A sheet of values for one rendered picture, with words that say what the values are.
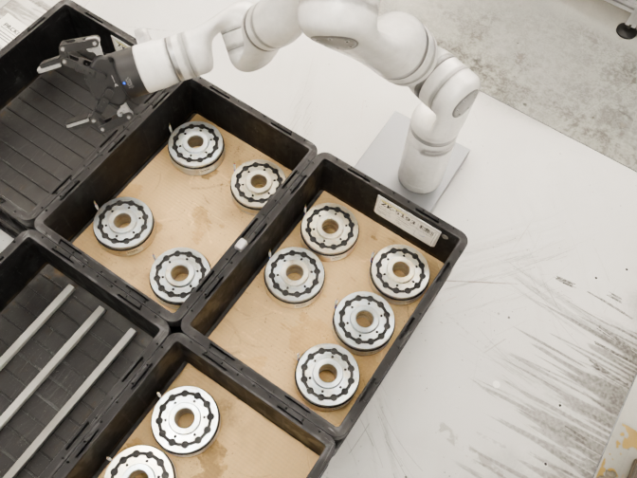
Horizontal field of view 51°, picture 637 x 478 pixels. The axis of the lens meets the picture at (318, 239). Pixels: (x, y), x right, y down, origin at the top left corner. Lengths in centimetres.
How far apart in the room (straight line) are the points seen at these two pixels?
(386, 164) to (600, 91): 144
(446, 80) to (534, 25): 173
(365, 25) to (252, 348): 58
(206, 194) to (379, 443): 54
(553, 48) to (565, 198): 135
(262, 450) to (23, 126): 76
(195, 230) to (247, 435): 37
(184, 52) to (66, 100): 41
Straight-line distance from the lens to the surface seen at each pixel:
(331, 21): 75
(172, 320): 104
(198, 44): 106
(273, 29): 93
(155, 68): 106
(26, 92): 145
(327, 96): 153
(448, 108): 114
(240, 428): 109
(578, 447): 132
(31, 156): 136
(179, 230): 121
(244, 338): 112
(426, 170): 131
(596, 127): 261
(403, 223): 117
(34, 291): 122
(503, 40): 275
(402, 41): 89
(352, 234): 117
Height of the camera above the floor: 190
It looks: 63 degrees down
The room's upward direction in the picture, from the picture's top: 7 degrees clockwise
